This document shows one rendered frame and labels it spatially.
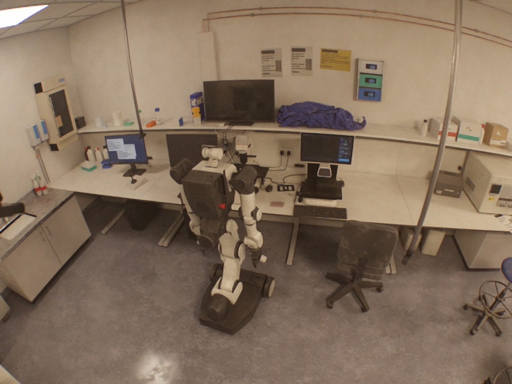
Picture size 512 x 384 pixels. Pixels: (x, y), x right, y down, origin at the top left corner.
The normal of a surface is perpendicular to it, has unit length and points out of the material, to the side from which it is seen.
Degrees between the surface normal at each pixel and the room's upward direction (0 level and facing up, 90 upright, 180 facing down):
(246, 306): 0
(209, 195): 90
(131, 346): 0
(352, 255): 90
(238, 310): 0
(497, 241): 90
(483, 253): 90
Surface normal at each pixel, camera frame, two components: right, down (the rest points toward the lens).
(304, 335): -0.04, -0.85
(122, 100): -0.23, 0.51
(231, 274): -0.33, 0.00
